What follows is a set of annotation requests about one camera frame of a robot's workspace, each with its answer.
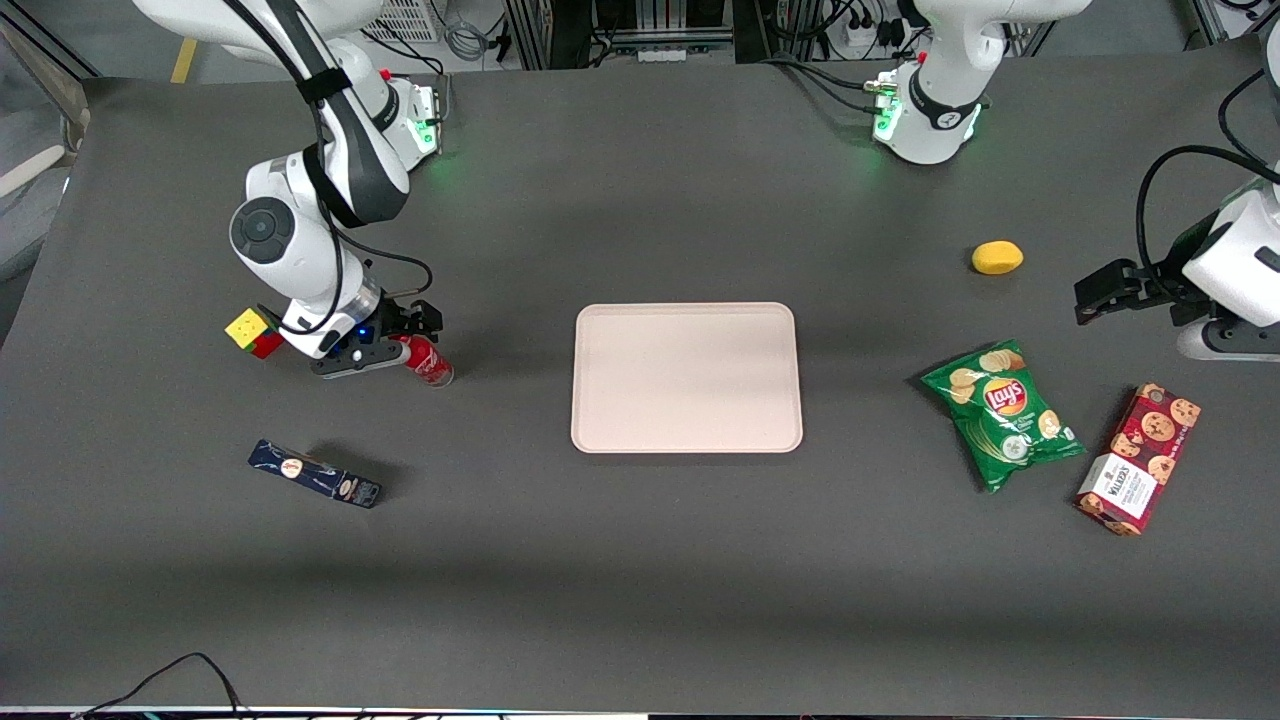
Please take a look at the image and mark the aluminium frame post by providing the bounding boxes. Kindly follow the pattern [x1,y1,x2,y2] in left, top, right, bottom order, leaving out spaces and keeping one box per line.
[1188,0,1233,47]

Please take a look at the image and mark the green Lay's chips bag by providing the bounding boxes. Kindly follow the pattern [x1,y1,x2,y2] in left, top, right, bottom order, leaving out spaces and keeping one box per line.
[920,339,1087,494]

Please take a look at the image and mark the beige plastic tray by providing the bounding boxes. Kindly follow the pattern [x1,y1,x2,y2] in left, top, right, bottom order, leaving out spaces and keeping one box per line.
[570,302,804,455]

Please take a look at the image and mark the red cookie box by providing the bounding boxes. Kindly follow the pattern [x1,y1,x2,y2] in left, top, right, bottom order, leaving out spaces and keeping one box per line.
[1075,383,1202,538]

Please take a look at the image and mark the black metal equipment rack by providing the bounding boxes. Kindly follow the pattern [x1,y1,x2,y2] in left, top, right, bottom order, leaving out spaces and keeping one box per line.
[503,0,833,71]

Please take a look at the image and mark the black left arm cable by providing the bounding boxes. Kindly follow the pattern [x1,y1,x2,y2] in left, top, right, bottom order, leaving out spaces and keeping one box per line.
[1137,68,1280,279]

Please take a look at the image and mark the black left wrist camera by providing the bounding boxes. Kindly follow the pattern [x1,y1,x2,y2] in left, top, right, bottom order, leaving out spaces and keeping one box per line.
[1150,213,1217,301]

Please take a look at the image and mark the white power strip with plugs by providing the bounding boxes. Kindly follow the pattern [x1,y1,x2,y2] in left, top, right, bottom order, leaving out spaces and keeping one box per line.
[843,18,909,53]

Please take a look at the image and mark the white perforated box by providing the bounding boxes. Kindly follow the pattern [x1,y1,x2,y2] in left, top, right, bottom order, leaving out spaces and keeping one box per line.
[370,0,442,44]

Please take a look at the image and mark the red coke bottle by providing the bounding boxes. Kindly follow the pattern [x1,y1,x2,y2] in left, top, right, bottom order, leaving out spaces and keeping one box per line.
[400,335,455,388]

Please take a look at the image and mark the coiled grey cable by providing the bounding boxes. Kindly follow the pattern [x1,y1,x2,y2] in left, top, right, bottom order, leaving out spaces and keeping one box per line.
[440,12,493,63]

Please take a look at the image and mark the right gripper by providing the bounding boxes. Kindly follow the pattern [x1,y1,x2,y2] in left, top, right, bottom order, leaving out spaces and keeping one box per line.
[309,298,444,380]

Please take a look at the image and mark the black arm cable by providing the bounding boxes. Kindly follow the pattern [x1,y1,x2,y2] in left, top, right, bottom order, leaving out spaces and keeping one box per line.
[1137,68,1280,279]
[228,0,435,336]

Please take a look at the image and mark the colourful Rubik's cube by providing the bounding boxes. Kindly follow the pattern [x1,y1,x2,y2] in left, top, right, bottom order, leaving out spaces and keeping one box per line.
[224,308,286,360]

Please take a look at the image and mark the black cables at arm base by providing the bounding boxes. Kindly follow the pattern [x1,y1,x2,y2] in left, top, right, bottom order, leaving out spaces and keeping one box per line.
[758,52,893,117]

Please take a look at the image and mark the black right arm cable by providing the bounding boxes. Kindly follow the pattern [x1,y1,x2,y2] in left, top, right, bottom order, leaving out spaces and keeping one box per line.
[228,0,435,336]

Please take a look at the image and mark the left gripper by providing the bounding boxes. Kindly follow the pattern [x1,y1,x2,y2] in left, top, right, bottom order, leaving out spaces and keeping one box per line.
[1075,258,1280,363]

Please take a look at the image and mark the beige wooden chair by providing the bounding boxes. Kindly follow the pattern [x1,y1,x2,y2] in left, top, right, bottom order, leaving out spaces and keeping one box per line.
[0,100,91,201]

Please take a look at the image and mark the yellow lemon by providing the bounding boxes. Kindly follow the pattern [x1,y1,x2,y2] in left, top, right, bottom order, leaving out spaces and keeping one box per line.
[971,240,1025,276]

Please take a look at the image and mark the dark blue snack box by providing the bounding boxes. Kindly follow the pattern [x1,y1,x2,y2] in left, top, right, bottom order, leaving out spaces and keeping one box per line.
[247,439,384,509]

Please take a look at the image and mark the black cable at table edge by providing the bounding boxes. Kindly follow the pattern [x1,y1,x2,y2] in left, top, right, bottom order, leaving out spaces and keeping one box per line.
[70,653,247,720]

